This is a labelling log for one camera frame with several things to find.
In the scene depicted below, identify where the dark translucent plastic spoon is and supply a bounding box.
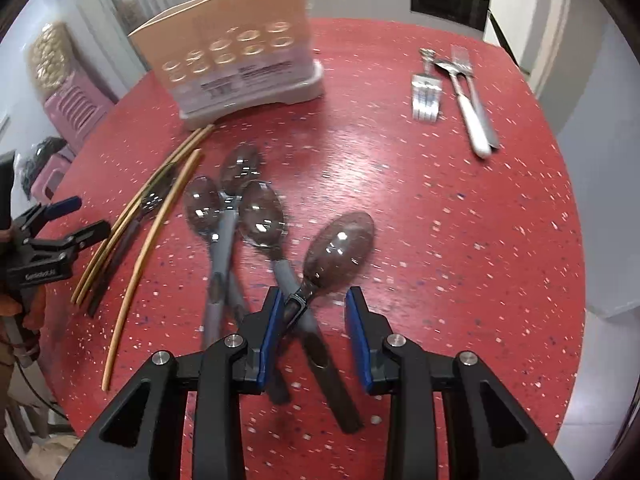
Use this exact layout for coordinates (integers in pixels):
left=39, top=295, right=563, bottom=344
left=271, top=211, right=375, bottom=411

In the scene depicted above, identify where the left hand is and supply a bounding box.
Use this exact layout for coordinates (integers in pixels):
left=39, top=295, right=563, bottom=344
left=1, top=224, right=46, bottom=358

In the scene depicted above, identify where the pink plastic stool stack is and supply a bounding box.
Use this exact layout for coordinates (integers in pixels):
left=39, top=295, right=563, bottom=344
left=30, top=68, right=114, bottom=204

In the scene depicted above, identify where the bag of nuts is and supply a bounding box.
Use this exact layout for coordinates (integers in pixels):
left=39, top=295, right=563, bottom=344
left=26, top=22, right=75, bottom=101

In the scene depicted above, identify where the beige cutlery holder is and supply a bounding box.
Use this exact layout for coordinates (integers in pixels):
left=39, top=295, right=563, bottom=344
left=129, top=0, right=323, bottom=129

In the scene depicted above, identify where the short steel fork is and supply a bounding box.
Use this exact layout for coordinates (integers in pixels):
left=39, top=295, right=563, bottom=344
left=411, top=48, right=442, bottom=124

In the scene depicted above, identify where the long steel fork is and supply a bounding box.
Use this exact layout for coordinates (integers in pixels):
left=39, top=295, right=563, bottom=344
left=451, top=44, right=500, bottom=151

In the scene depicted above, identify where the white handled spoon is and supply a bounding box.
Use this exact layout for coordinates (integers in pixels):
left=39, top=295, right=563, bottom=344
left=434, top=60, right=491, bottom=159

